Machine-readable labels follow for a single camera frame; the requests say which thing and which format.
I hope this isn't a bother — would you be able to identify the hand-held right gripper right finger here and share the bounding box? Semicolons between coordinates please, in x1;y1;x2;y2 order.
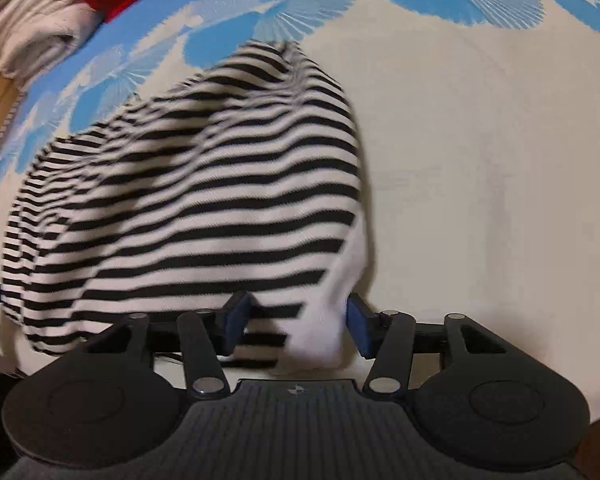
346;294;507;395

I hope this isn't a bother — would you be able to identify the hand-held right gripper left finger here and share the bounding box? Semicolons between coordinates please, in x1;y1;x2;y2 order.
86;292;231;400

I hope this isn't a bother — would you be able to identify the striped hooded sweater white vest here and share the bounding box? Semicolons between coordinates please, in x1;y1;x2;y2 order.
1;39;376;377

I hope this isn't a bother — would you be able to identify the blue and white printed bedsheet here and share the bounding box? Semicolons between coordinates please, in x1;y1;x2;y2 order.
0;0;600;426

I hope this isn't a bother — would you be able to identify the cream folded blanket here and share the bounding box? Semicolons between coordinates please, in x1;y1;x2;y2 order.
0;0;103;80

